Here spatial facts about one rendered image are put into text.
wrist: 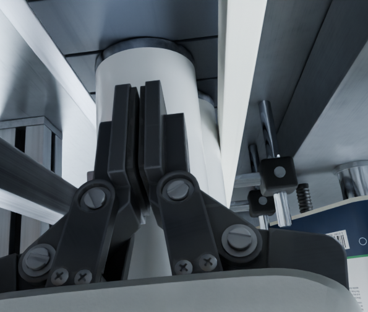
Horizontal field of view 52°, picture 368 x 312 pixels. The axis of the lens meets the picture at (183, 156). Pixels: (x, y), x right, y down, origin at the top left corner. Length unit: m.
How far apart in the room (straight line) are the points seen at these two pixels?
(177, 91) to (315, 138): 0.20
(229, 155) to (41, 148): 0.19
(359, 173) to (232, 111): 0.29
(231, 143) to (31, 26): 0.12
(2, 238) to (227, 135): 0.22
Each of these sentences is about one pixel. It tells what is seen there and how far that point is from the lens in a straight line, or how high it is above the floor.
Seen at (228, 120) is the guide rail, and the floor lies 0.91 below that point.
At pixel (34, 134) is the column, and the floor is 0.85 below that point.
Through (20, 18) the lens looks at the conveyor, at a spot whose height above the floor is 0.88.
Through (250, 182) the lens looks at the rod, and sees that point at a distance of 0.34.
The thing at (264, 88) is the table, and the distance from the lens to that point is 0.35.
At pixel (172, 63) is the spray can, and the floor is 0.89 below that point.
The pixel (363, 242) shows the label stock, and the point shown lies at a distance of 0.44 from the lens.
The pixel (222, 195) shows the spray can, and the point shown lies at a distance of 0.21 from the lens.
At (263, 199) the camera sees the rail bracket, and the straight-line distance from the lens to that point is 0.46.
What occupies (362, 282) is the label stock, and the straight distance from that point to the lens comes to 0.45.
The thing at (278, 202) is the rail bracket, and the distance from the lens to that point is 0.34.
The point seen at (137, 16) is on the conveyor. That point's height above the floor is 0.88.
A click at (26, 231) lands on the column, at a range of 0.35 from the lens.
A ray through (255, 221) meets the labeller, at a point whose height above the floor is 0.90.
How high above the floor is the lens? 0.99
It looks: 19 degrees down
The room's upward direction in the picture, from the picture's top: 175 degrees clockwise
